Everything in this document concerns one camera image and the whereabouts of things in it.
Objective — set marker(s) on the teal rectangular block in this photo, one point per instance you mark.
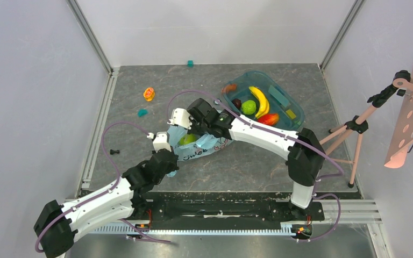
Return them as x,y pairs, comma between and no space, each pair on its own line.
275,93

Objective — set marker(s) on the small teal piece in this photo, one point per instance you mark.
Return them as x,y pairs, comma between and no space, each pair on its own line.
142,112

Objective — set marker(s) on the pink music stand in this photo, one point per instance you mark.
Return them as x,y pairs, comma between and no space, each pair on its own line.
402,138

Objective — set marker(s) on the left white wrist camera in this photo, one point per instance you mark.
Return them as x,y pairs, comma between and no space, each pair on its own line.
160,141

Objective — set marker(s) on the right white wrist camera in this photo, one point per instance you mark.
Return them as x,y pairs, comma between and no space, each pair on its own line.
180,117

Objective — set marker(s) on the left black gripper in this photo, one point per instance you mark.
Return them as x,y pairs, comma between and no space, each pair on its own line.
174,165

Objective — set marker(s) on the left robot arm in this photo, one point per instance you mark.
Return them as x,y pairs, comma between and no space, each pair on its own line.
59,226

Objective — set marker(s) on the teal plastic bin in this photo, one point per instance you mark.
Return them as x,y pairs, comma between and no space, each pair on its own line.
263,82

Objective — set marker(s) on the yellow fake banana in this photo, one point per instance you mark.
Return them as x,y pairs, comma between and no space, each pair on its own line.
264,105

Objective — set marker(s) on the light blue plastic bag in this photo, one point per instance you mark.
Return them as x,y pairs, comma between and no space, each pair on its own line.
204,146

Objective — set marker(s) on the yellow orange toy block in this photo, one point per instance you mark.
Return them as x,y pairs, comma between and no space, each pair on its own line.
149,94

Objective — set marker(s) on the dark brown fake fruit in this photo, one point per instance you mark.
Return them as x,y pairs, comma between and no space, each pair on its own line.
237,103

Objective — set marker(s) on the yellow small block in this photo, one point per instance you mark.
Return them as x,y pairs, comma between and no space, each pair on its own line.
291,114

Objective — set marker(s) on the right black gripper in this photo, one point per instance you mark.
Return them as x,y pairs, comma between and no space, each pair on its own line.
193,126

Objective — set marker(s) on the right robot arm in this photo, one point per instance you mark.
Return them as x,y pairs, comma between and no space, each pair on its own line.
301,151

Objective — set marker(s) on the orange curved toy piece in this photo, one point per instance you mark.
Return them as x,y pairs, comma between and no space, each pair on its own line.
228,88

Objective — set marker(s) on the green fake fruit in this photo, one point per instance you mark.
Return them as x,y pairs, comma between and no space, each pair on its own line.
248,107

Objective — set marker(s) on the green fake apple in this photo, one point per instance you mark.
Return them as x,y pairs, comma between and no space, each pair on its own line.
187,139

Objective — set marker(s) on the white cable tray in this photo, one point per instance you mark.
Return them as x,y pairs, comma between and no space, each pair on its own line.
124,229

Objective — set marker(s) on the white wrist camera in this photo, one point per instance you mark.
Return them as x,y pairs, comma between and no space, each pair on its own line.
160,141
180,117

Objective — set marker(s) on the black screw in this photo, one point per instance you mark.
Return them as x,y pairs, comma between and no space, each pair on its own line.
113,152

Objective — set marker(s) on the red fake mango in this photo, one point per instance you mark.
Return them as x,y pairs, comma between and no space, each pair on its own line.
269,119

